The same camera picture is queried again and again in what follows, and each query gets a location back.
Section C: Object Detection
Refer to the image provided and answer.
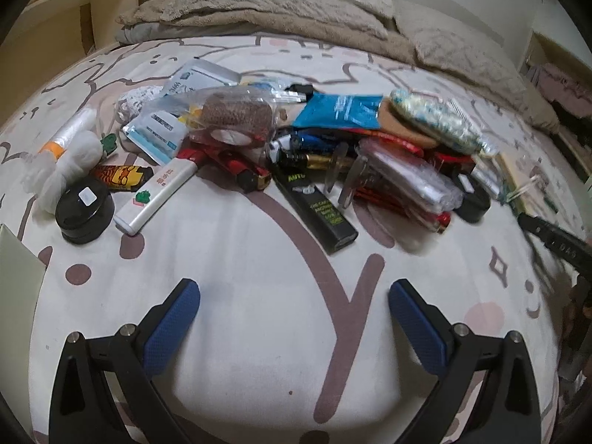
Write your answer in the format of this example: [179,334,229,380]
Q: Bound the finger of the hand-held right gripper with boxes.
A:
[517,213,592,271]

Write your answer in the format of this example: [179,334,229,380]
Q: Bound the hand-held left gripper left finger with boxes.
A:
[50,277,202,444]

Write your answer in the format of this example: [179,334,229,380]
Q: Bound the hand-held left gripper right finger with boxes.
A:
[390,279,543,444]

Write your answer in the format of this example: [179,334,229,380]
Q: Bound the white storage box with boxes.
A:
[0,223,47,334]

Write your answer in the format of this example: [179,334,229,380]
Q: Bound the bunny printed blanket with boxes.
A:
[0,32,592,444]

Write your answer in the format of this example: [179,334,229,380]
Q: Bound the black round compact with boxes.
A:
[453,173,491,223]

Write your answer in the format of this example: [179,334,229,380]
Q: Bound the dark clothes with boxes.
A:
[550,99,592,149]

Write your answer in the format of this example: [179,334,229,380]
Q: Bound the beige fleece duvet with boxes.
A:
[113,0,562,135]

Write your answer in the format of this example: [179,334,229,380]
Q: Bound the white tube with green print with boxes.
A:
[114,157,201,236]

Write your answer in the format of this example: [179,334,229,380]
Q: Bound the clear plastic case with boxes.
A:
[356,139,463,223]

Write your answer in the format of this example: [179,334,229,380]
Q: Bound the black round tin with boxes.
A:
[54,179,115,245]

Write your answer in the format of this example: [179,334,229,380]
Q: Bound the black box with gold print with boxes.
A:
[273,166,359,255]

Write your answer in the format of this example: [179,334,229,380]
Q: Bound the pink clothes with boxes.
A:
[527,62,592,112]

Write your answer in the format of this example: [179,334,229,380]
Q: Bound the yellow black lighter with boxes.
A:
[90,164,154,192]

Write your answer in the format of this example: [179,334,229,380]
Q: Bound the glitter pouch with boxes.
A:
[390,89,500,158]

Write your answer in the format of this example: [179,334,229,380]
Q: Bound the bunch of keys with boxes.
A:
[324,143,371,209]

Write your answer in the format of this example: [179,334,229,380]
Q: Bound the red lighter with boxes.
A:
[178,141,273,194]

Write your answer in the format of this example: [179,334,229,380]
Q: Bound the red packet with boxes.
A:
[365,129,424,155]

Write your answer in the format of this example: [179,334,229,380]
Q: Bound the blue white mask packet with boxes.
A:
[121,115,186,165]
[167,59,241,98]
[136,99,195,142]

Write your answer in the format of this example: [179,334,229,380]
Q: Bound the cork round coaster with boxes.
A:
[377,99,440,149]

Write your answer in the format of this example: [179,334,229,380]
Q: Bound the white crumpled plastic bags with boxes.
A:
[23,130,103,216]

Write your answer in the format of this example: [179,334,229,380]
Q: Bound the wooden wardrobe niche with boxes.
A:
[520,30,592,167]

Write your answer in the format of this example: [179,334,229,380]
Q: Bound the black gold tube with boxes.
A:
[270,145,343,172]

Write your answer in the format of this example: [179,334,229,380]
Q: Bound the quilted beige pillow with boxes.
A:
[395,0,528,102]
[118,0,389,40]

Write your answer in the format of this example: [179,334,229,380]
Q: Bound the brown bandage roll in bag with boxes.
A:
[187,85,278,149]

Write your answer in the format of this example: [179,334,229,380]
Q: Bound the white bag roll orange band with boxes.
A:
[38,107,95,160]

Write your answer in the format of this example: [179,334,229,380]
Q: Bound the blue foil packet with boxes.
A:
[291,94,384,129]

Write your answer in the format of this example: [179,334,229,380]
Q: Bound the grey green sheet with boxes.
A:
[115,25,186,44]

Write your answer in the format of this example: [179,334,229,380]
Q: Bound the wooden bedside shelf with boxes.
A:
[14,0,181,63]

